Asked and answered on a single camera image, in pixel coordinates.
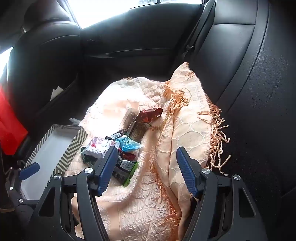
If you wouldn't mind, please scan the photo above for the black car seat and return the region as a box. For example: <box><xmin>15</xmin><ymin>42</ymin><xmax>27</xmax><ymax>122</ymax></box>
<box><xmin>194</xmin><ymin>0</ymin><xmax>296</xmax><ymax>200</ymax></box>
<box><xmin>0</xmin><ymin>0</ymin><xmax>82</xmax><ymax>131</ymax></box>

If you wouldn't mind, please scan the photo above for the black snack bar packet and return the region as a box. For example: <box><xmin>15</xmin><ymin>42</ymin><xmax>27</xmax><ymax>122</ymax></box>
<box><xmin>106</xmin><ymin>130</ymin><xmax>129</xmax><ymax>140</ymax></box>

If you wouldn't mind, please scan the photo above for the car window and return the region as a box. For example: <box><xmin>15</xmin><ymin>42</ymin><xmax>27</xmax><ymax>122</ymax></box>
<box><xmin>69</xmin><ymin>0</ymin><xmax>205</xmax><ymax>29</ymax></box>

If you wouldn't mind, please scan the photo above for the black car rear seat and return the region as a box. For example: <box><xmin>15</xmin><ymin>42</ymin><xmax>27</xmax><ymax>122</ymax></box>
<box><xmin>194</xmin><ymin>0</ymin><xmax>296</xmax><ymax>200</ymax></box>

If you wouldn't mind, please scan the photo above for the green and black snack packet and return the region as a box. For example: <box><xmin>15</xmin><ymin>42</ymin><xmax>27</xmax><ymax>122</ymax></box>
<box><xmin>112</xmin><ymin>159</ymin><xmax>139</xmax><ymax>188</ymax></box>

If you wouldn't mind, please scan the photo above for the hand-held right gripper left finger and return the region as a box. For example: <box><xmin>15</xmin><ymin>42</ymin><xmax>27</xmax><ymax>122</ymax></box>
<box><xmin>23</xmin><ymin>146</ymin><xmax>120</xmax><ymax>241</ymax></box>

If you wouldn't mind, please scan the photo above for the clear packet brown round cake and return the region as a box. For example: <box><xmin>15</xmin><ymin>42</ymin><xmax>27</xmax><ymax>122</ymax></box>
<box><xmin>120</xmin><ymin>108</ymin><xmax>139</xmax><ymax>129</ymax></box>

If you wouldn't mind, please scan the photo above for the small red snack packet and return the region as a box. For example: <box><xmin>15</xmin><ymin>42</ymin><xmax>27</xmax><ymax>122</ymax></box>
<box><xmin>118</xmin><ymin>149</ymin><xmax>137</xmax><ymax>161</ymax></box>

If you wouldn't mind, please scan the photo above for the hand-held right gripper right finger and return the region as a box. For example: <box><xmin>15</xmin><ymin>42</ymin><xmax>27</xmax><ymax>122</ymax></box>
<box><xmin>176</xmin><ymin>148</ymin><xmax>269</xmax><ymax>241</ymax></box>

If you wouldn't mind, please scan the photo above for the peach fringed blanket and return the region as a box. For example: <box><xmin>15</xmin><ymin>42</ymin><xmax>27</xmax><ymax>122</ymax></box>
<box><xmin>62</xmin><ymin>62</ymin><xmax>232</xmax><ymax>241</ymax></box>

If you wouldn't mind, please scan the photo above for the light blue snack packet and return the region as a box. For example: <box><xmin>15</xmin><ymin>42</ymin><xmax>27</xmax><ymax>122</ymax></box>
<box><xmin>116</xmin><ymin>137</ymin><xmax>142</xmax><ymax>153</ymax></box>

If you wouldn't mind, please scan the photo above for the white paper in seat pocket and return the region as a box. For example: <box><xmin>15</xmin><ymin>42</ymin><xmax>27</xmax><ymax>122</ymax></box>
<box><xmin>50</xmin><ymin>86</ymin><xmax>64</xmax><ymax>101</ymax></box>

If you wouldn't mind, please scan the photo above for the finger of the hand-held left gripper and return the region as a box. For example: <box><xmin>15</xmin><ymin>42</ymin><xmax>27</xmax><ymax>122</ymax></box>
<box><xmin>5</xmin><ymin>162</ymin><xmax>40</xmax><ymax>207</ymax></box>

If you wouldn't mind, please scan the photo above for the black car door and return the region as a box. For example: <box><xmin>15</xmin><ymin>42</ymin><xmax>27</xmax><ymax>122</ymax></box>
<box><xmin>80</xmin><ymin>2</ymin><xmax>205</xmax><ymax>78</ymax></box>

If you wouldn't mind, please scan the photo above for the green edged clear snack packet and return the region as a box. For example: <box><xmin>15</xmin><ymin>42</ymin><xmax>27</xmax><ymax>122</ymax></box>
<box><xmin>127</xmin><ymin>122</ymin><xmax>149</xmax><ymax>143</ymax></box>

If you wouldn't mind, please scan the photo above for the black seat belt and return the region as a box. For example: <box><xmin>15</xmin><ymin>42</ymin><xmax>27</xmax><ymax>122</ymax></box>
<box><xmin>184</xmin><ymin>0</ymin><xmax>216</xmax><ymax>51</ymax></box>

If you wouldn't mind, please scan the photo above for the red bag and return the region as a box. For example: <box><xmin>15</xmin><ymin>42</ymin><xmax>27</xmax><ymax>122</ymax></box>
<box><xmin>0</xmin><ymin>85</ymin><xmax>28</xmax><ymax>156</ymax></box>

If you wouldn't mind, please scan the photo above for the black car front seat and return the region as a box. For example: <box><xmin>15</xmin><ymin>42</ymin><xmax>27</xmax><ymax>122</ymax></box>
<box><xmin>0</xmin><ymin>0</ymin><xmax>82</xmax><ymax>131</ymax></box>

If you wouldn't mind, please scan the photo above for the red foil snack wrapper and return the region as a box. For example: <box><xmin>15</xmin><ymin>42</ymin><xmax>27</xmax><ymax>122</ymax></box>
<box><xmin>134</xmin><ymin>108</ymin><xmax>163</xmax><ymax>124</ymax></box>

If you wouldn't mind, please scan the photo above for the white floral snack packet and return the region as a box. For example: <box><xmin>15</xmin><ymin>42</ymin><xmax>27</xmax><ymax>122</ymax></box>
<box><xmin>81</xmin><ymin>137</ymin><xmax>119</xmax><ymax>163</ymax></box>

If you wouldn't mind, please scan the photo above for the chevron patterned box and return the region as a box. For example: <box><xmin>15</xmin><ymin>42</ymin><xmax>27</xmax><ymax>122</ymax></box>
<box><xmin>20</xmin><ymin>124</ymin><xmax>88</xmax><ymax>202</ymax></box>

